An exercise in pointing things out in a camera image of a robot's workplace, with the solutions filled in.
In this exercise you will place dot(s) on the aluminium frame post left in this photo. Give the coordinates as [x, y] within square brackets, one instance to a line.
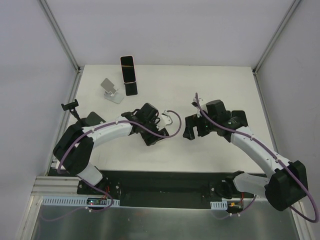
[59, 34]

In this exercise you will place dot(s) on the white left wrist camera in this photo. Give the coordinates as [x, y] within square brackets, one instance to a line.
[165, 119]

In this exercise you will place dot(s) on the black folding phone stand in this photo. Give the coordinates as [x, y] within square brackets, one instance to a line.
[131, 88]

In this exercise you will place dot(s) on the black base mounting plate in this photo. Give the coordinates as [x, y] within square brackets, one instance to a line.
[228, 191]

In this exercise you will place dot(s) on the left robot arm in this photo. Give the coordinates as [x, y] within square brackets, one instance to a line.
[76, 145]

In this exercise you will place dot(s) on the aluminium front rail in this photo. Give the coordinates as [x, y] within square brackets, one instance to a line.
[50, 186]

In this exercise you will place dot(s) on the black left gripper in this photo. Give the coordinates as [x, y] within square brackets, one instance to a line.
[152, 136]

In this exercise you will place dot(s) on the phone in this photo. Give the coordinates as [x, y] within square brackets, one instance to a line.
[128, 69]

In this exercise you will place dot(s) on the controller board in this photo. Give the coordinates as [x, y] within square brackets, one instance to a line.
[67, 201]
[224, 205]

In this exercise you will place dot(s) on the round brown-base phone stand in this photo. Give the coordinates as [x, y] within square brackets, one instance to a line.
[93, 119]

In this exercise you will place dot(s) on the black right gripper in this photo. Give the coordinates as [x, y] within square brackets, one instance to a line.
[196, 126]

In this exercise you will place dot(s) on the aluminium frame post right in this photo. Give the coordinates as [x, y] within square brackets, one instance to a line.
[276, 35]

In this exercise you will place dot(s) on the right controller board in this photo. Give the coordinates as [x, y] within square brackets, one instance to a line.
[224, 205]

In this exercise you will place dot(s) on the white phone stand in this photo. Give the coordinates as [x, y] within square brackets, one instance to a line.
[111, 93]

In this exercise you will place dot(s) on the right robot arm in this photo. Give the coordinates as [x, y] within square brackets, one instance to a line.
[285, 182]

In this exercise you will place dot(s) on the left controller board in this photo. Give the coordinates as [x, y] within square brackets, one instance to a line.
[67, 201]

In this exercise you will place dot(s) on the black round-base clamp stand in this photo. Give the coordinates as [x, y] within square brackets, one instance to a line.
[71, 107]

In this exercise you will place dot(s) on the aluminium frame post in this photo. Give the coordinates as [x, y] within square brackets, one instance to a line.
[276, 35]
[59, 34]

